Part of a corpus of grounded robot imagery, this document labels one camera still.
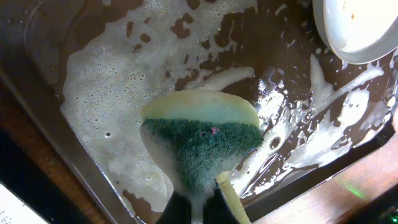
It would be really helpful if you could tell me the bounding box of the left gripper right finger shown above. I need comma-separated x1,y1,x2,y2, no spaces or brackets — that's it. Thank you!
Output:
203,187,239,224

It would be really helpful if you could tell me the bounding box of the green yellow sponge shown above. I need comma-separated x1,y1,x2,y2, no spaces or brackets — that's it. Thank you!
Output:
139,90,263,223

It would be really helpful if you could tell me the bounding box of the middle dark wet tray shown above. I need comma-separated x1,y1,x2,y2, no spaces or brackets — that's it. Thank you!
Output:
1,1,397,223

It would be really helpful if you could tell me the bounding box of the left soapy black tray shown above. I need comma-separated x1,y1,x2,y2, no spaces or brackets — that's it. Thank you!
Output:
0,127,94,224

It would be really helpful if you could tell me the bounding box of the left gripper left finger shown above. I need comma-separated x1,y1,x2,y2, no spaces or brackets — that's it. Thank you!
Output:
156,191,190,224

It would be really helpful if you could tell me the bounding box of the grey green plate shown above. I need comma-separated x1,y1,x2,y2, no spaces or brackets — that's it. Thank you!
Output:
312,0,397,65

